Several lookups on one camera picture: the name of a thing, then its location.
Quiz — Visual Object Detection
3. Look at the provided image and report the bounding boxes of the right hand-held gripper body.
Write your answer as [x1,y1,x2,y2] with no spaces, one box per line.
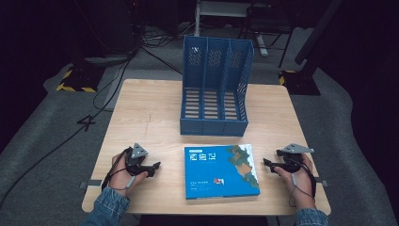
[276,142,315,174]

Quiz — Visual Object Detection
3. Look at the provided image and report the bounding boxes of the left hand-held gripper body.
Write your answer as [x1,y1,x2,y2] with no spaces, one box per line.
[124,142,151,177]

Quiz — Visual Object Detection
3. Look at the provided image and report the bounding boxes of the blue book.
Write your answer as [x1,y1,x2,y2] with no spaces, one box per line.
[184,143,261,201]

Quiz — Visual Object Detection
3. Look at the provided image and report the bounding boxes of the blue three-slot file rack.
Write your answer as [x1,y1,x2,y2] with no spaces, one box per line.
[179,35,255,137]

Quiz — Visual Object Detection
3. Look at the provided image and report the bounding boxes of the person's left hand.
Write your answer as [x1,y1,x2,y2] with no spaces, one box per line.
[107,152,149,198]

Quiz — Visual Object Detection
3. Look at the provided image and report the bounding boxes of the person's right hand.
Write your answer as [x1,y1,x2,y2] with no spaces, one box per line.
[273,153,317,210]

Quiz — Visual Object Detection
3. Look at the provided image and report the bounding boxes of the black yellow striped stand base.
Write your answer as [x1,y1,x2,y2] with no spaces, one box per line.
[278,69,322,97]
[56,65,99,94]

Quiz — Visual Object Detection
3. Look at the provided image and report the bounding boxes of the black slanted stand pole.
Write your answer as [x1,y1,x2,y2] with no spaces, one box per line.
[294,0,344,66]

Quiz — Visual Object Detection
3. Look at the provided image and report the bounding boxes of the dark equipment cabinet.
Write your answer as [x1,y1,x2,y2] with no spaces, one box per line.
[71,0,146,65]

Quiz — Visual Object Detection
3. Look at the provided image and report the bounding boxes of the right hand-held gripper black cable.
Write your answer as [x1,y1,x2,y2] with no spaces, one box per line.
[287,155,318,209]

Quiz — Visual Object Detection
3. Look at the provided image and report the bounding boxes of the hand-held gripper black cable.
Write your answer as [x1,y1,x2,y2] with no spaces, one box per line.
[101,146,133,192]
[287,155,318,209]

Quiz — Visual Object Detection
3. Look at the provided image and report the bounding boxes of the left hand-held gripper black cable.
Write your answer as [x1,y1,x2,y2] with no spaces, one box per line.
[101,146,133,192]

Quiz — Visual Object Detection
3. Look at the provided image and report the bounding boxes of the long black floor cable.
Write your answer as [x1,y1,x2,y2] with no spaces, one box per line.
[0,46,139,210]

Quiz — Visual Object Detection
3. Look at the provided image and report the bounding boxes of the black chair frame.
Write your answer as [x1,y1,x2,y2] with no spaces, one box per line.
[237,2,297,69]

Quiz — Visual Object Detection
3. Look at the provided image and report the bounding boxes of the white desk frame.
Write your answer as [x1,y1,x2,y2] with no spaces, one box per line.
[193,0,271,58]

